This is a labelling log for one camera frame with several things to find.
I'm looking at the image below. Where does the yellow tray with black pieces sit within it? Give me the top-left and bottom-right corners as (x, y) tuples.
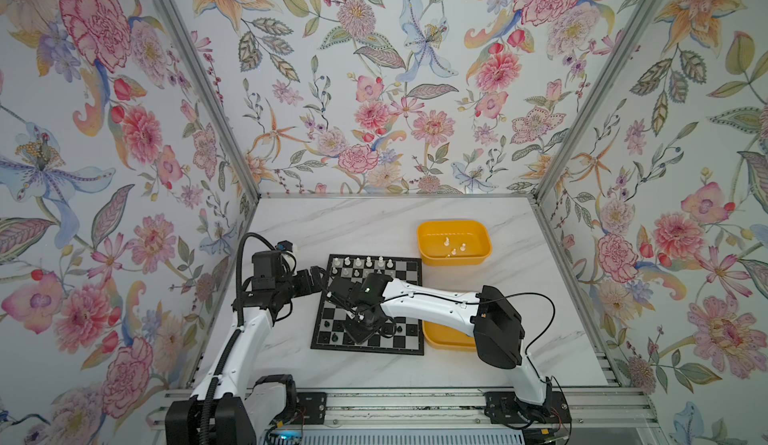
(423, 322), (476, 352)

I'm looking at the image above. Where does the yellow tray with white pieces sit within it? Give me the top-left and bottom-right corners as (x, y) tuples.
(417, 220), (493, 266)

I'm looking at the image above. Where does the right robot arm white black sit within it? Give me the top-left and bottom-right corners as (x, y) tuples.
(324, 274), (552, 408)

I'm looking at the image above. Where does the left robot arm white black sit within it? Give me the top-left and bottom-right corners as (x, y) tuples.
(164, 232), (324, 444)

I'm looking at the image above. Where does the black and silver chessboard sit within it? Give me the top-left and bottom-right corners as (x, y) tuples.
(310, 254), (425, 356)

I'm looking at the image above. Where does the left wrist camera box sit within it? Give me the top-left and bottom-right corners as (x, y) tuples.
(276, 240), (298, 273)

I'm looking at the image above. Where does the aluminium base rail right wall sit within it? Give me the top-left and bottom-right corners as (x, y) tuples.
(528, 197), (621, 387)

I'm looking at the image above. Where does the aluminium front mounting rail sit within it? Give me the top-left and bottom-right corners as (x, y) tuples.
(146, 386), (658, 445)

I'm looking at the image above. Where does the aluminium corner post left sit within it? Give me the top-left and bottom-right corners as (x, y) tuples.
(153, 0), (260, 205)

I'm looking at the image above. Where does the aluminium corner post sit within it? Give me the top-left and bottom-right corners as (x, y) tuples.
(531, 0), (664, 205)
(153, 0), (260, 205)

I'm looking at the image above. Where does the aluminium corner post right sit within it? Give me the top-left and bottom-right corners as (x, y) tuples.
(531, 0), (664, 205)

